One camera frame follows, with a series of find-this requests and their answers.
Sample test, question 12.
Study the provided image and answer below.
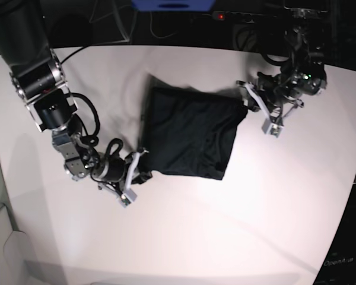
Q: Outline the blue plastic box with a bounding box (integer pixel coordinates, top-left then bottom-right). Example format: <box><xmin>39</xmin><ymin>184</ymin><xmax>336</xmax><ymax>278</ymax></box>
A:
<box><xmin>131</xmin><ymin>0</ymin><xmax>215</xmax><ymax>12</ymax></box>

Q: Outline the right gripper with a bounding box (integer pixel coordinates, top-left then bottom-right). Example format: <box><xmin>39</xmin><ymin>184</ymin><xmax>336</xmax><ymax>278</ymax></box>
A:
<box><xmin>90</xmin><ymin>148</ymin><xmax>152</xmax><ymax>208</ymax></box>

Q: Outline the black power strip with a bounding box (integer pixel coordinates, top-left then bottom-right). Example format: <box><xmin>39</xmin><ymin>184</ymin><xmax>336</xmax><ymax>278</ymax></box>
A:
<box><xmin>210</xmin><ymin>11</ymin><xmax>276</xmax><ymax>24</ymax></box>

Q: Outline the dark navy long-sleeve shirt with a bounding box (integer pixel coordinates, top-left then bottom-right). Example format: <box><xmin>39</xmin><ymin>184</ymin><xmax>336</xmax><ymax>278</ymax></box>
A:
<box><xmin>139</xmin><ymin>77</ymin><xmax>248</xmax><ymax>181</ymax></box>

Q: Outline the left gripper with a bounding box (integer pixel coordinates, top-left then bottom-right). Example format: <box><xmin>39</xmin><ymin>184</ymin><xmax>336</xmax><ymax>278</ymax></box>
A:
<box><xmin>236</xmin><ymin>75</ymin><xmax>304</xmax><ymax>138</ymax></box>

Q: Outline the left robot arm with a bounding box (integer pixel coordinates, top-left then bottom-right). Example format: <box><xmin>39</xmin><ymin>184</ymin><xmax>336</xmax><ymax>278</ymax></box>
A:
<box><xmin>236</xmin><ymin>1</ymin><xmax>329</xmax><ymax>137</ymax></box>

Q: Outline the white cable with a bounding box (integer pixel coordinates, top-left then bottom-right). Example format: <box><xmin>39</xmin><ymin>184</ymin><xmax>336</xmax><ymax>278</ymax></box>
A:
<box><xmin>88</xmin><ymin>0</ymin><xmax>196</xmax><ymax>45</ymax></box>

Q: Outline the black OpenArm case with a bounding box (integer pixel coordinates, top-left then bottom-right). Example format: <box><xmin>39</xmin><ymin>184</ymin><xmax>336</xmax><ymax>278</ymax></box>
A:
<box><xmin>314</xmin><ymin>184</ymin><xmax>356</xmax><ymax>284</ymax></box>

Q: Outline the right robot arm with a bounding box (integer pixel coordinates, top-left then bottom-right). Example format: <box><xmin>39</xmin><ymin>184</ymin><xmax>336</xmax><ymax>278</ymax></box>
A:
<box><xmin>0</xmin><ymin>1</ymin><xmax>151</xmax><ymax>207</ymax></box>

